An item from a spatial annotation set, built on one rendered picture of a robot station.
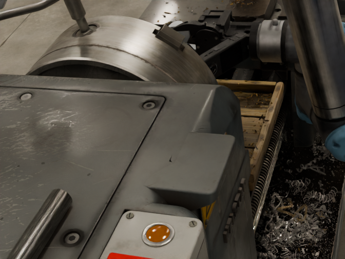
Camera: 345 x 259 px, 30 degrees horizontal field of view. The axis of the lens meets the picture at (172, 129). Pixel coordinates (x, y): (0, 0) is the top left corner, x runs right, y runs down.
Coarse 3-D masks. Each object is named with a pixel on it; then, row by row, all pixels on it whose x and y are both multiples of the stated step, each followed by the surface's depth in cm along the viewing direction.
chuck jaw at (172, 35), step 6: (162, 30) 98; (168, 30) 99; (174, 30) 99; (156, 36) 94; (162, 36) 95; (168, 36) 95; (174, 36) 98; (180, 36) 99; (168, 42) 95; (174, 42) 95; (180, 42) 98; (174, 48) 94; (180, 48) 95
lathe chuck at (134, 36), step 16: (112, 16) 96; (64, 32) 99; (96, 32) 93; (112, 32) 92; (128, 32) 92; (144, 32) 93; (48, 48) 98; (112, 48) 89; (128, 48) 89; (144, 48) 90; (160, 48) 92; (160, 64) 89; (176, 64) 91; (192, 64) 94; (176, 80) 89; (192, 80) 92; (208, 80) 96
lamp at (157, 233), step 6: (150, 228) 56; (156, 228) 56; (162, 228) 56; (168, 228) 56; (150, 234) 56; (156, 234) 55; (162, 234) 55; (168, 234) 55; (150, 240) 55; (156, 240) 55; (162, 240) 55
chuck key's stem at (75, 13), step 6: (66, 0) 91; (72, 0) 91; (78, 0) 91; (66, 6) 92; (72, 6) 91; (78, 6) 91; (72, 12) 92; (78, 12) 92; (84, 12) 92; (72, 18) 93; (78, 18) 92; (84, 18) 93; (78, 24) 93; (84, 24) 93; (84, 30) 94; (90, 30) 94
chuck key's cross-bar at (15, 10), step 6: (42, 0) 89; (48, 0) 89; (54, 0) 90; (24, 6) 88; (30, 6) 88; (36, 6) 88; (42, 6) 89; (48, 6) 90; (0, 12) 86; (6, 12) 86; (12, 12) 87; (18, 12) 87; (24, 12) 88; (30, 12) 88; (0, 18) 86; (6, 18) 87
